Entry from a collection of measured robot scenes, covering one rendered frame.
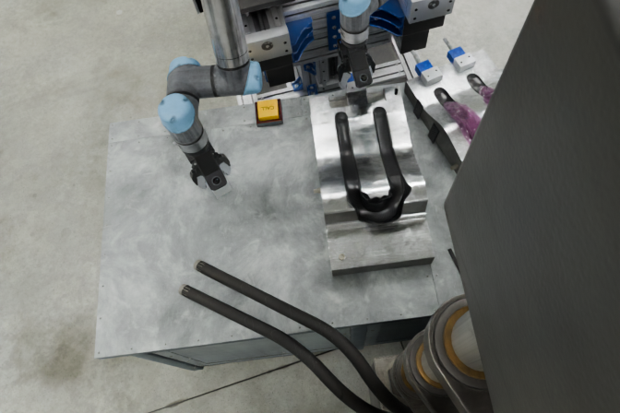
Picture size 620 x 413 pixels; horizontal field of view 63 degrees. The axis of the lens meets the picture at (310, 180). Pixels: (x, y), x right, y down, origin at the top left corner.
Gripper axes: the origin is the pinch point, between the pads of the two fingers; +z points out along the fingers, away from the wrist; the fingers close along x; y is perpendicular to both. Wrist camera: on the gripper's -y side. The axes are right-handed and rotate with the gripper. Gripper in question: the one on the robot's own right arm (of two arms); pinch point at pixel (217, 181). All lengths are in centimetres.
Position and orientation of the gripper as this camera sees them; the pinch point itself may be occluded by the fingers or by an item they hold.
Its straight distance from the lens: 142.3
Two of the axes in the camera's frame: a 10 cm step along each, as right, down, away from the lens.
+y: -5.3, -7.5, 3.9
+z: 0.8, 4.1, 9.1
